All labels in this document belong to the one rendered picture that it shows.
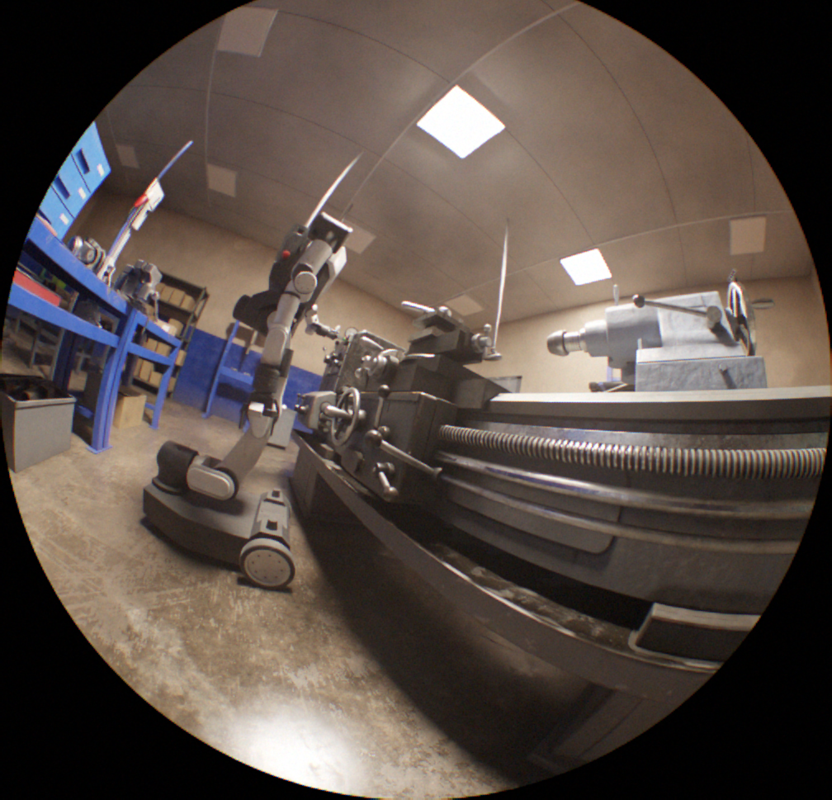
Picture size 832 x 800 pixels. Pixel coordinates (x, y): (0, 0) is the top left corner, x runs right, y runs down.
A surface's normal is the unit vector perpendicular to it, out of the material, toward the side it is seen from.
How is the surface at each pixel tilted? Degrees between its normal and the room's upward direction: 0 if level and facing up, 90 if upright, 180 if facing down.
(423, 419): 90
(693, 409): 90
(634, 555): 90
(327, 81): 180
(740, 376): 90
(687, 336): 66
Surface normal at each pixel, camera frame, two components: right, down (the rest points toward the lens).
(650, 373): -0.79, -0.32
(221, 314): 0.56, -0.03
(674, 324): -0.65, -0.62
